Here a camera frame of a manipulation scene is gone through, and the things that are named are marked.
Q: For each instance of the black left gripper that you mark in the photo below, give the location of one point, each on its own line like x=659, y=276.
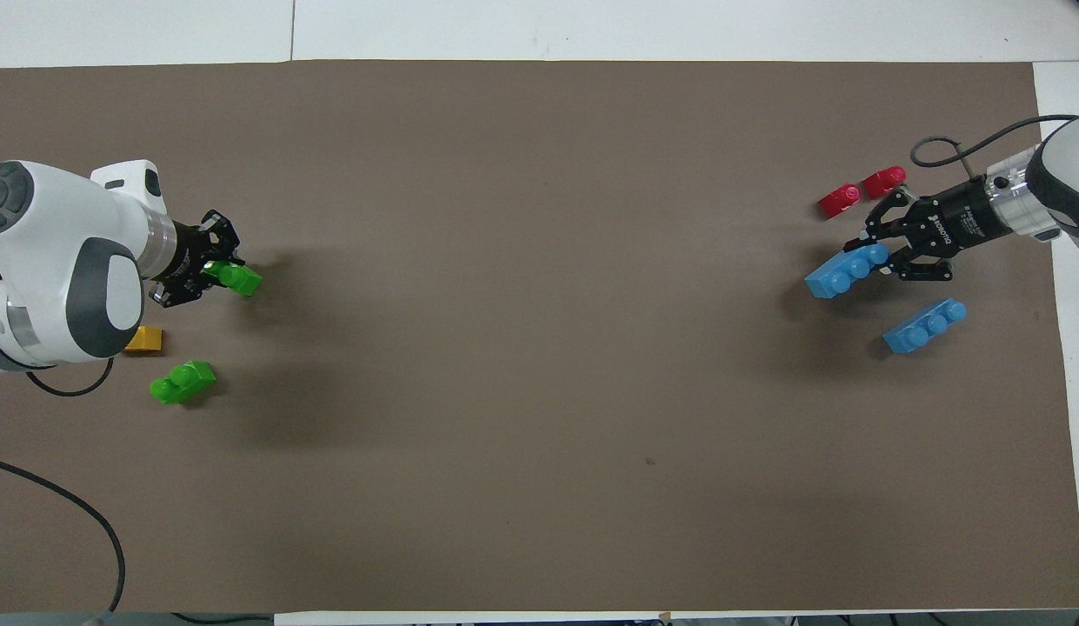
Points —
x=187, y=254

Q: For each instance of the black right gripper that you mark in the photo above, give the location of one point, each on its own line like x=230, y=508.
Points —
x=961, y=219

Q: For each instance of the green two-stud toy block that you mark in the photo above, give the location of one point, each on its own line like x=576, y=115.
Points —
x=184, y=382
x=242, y=279

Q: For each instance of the blue three-stud toy block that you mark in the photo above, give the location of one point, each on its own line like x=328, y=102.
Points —
x=924, y=327
x=843, y=274

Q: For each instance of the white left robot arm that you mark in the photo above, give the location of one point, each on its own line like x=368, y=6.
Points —
x=61, y=252

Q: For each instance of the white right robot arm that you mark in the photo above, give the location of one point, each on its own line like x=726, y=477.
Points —
x=1061, y=174

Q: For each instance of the red one-stud toy block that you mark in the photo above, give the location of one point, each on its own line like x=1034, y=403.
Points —
x=884, y=183
x=840, y=201

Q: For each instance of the yellow two-stud toy block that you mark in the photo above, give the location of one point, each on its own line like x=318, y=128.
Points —
x=148, y=341

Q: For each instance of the brown table mat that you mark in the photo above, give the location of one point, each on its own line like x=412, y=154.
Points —
x=539, y=391

